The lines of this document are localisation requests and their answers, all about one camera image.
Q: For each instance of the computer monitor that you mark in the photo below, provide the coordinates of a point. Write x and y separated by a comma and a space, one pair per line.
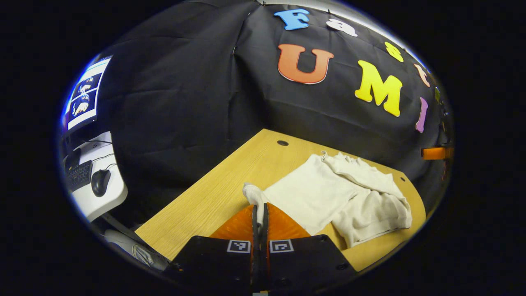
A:
84, 94

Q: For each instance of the black computer mouse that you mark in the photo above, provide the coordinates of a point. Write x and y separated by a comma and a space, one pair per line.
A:
100, 183

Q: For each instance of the white desk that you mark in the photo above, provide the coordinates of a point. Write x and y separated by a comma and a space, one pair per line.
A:
109, 197

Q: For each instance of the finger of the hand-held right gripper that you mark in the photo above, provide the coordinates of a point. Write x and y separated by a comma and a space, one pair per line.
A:
435, 153

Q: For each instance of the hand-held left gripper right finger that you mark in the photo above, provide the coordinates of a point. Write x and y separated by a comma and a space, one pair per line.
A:
265, 263

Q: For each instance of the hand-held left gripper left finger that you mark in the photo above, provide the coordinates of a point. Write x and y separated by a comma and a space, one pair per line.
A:
254, 255

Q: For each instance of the black keyboard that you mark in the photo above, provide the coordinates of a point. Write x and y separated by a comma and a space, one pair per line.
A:
79, 176

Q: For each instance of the small black box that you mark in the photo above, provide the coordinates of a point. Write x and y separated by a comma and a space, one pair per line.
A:
72, 159

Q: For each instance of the white rounded object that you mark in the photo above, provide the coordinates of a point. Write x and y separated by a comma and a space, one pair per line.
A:
139, 250

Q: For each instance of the black backdrop cloth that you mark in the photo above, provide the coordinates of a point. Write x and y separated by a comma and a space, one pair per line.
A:
185, 102

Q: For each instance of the cream white garment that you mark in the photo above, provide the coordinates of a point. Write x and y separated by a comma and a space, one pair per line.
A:
328, 193

